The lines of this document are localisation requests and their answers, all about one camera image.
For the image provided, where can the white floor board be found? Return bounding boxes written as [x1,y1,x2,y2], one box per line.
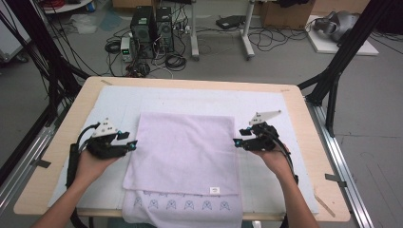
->
[305,14,380,57]

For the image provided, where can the white stand legs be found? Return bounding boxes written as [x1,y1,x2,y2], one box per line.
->
[189,0,256,62]

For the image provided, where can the tangled black cable bundle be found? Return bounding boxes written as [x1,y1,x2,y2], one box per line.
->
[125,61,151,79]

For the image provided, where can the thin wooden stick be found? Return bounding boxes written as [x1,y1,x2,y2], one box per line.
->
[313,193,336,219]

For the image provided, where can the right hand-held gripper cable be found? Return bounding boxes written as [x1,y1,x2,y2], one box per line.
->
[269,129,300,228]

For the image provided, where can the grey headset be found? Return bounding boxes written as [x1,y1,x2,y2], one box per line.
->
[313,9,360,44]

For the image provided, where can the aluminium rail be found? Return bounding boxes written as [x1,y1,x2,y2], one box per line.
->
[0,104,69,217]
[305,98,376,228]

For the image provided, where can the blue floor sheet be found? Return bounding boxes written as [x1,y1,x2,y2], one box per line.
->
[98,10,123,32]

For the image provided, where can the black tape strip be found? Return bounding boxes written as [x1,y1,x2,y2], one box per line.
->
[32,159,52,169]
[324,173,348,188]

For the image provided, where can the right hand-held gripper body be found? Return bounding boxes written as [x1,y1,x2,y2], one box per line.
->
[241,109,282,152]

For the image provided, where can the black metal frame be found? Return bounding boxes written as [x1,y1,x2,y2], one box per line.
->
[297,0,403,138]
[0,0,91,126]

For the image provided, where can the round white table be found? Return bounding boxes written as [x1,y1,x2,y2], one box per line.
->
[42,0,94,15]

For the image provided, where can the person's left hand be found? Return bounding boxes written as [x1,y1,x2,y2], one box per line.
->
[75,148,122,188]

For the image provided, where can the black flat device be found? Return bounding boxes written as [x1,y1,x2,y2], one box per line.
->
[215,14,247,30]

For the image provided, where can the white power supply unit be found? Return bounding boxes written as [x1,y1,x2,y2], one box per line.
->
[120,36,136,63]

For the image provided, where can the person's right hand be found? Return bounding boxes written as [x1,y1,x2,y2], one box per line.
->
[250,143,297,182]

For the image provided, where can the black coiled cable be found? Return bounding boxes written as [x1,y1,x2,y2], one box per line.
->
[104,39,123,55]
[164,52,188,72]

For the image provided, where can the clear plastic bag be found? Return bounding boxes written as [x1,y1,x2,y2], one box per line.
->
[69,13,99,35]

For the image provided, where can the white cabinet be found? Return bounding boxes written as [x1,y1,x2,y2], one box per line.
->
[0,18,32,63]

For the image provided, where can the loose black floor cables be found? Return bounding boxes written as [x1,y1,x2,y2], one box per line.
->
[247,27,310,52]

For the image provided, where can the white grid mat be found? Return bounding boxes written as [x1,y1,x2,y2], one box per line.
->
[47,85,320,214]

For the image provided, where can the pink patterned towel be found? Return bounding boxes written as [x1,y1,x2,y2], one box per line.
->
[122,111,244,228]

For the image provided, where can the black computer tower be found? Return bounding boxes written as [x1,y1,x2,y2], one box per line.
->
[155,6,175,53]
[129,5,158,60]

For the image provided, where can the brown cardboard box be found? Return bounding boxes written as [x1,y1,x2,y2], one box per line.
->
[259,0,317,30]

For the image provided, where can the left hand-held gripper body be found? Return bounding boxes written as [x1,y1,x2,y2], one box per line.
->
[86,117,127,160]

